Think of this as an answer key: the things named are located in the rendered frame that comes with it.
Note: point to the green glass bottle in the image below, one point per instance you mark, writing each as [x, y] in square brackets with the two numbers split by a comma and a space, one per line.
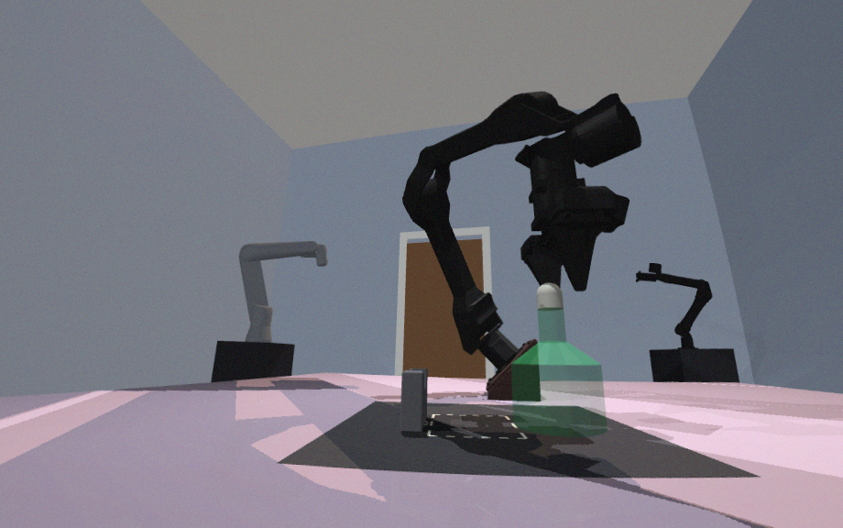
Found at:
[557, 389]

